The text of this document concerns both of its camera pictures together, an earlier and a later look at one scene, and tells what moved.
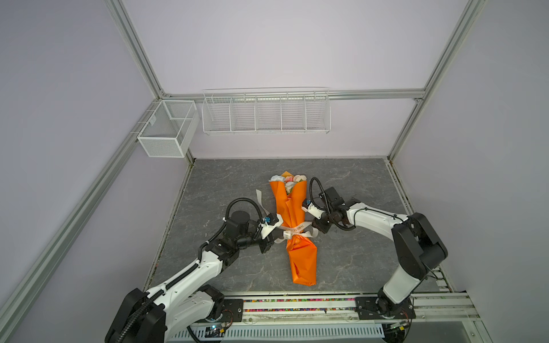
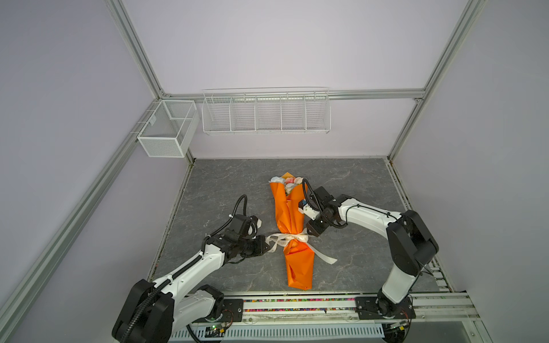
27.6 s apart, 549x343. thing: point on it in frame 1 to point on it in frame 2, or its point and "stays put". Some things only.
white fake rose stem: (277, 178) stays put
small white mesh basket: (171, 129) stays put
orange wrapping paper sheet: (292, 209) stays put
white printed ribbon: (300, 229) to (277, 241)
